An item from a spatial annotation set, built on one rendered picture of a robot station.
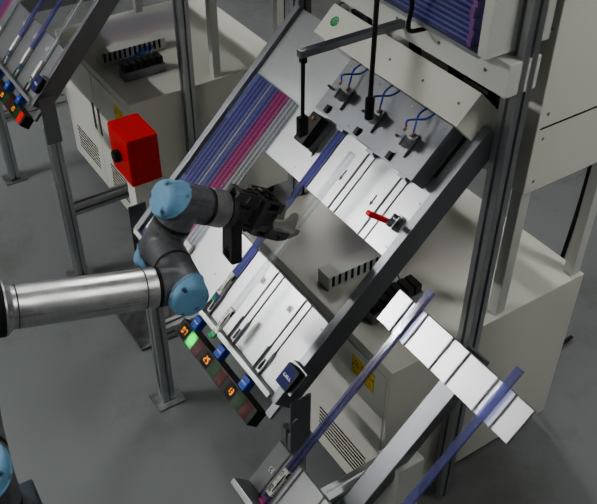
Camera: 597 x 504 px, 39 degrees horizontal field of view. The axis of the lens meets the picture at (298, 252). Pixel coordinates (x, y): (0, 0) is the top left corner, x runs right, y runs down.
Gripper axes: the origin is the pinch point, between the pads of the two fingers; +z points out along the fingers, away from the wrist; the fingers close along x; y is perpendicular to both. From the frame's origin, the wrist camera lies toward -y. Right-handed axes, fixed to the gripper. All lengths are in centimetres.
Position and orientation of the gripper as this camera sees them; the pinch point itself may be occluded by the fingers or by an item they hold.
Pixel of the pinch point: (290, 231)
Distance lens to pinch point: 181.7
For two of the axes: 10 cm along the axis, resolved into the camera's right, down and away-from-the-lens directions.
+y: 4.5, -8.3, -3.2
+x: -5.4, -5.5, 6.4
